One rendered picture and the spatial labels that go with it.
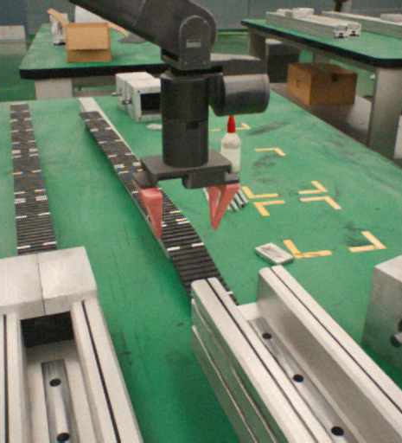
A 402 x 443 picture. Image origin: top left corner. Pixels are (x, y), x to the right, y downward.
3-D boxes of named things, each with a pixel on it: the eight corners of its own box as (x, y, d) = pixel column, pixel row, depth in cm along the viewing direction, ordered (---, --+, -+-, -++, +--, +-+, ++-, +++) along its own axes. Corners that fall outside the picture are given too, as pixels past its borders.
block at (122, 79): (109, 106, 156) (107, 74, 152) (146, 103, 160) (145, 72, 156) (116, 114, 148) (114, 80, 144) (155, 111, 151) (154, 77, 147)
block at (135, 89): (119, 115, 147) (118, 80, 142) (159, 112, 150) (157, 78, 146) (126, 124, 138) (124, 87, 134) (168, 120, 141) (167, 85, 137)
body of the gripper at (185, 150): (233, 177, 65) (234, 118, 62) (153, 189, 62) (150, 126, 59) (213, 162, 71) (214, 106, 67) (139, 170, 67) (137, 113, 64)
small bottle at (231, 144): (228, 176, 103) (229, 116, 98) (217, 170, 105) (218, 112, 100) (243, 171, 105) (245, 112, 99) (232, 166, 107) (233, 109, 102)
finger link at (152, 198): (202, 242, 67) (202, 172, 63) (148, 252, 65) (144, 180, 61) (185, 221, 73) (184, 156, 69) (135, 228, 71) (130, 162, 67)
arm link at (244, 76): (157, 11, 61) (179, 16, 54) (247, 9, 65) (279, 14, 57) (160, 111, 67) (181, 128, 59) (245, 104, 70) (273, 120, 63)
